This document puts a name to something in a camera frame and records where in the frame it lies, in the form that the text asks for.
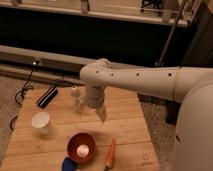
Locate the black rectangular device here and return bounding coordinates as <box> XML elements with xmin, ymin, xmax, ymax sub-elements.
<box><xmin>36</xmin><ymin>87</ymin><xmax>58</xmax><ymax>108</ymax></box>

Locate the black cable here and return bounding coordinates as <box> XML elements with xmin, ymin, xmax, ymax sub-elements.
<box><xmin>9</xmin><ymin>59</ymin><xmax>40</xmax><ymax>132</ymax></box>

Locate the small white bottle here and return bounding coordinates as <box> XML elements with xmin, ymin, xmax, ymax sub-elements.
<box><xmin>71</xmin><ymin>86</ymin><xmax>81</xmax><ymax>109</ymax></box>

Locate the red ceramic bowl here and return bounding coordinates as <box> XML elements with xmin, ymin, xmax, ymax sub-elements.
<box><xmin>67</xmin><ymin>133</ymin><xmax>96</xmax><ymax>163</ymax></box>

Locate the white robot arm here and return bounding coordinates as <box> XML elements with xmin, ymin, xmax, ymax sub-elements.
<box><xmin>80</xmin><ymin>58</ymin><xmax>213</xmax><ymax>171</ymax></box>

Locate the metal pole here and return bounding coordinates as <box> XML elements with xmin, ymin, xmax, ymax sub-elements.
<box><xmin>155</xmin><ymin>0</ymin><xmax>187</xmax><ymax>67</ymax></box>

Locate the orange carrot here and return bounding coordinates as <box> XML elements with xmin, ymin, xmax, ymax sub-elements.
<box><xmin>104</xmin><ymin>140</ymin><xmax>116</xmax><ymax>171</ymax></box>

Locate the white paper cup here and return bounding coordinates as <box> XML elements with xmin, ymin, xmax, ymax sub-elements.
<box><xmin>31</xmin><ymin>112</ymin><xmax>51</xmax><ymax>134</ymax></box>

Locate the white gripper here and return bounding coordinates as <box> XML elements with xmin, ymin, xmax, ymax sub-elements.
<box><xmin>75</xmin><ymin>86</ymin><xmax>107</xmax><ymax>122</ymax></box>

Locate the blue sponge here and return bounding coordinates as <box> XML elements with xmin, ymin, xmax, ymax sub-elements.
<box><xmin>62</xmin><ymin>157</ymin><xmax>77</xmax><ymax>171</ymax></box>

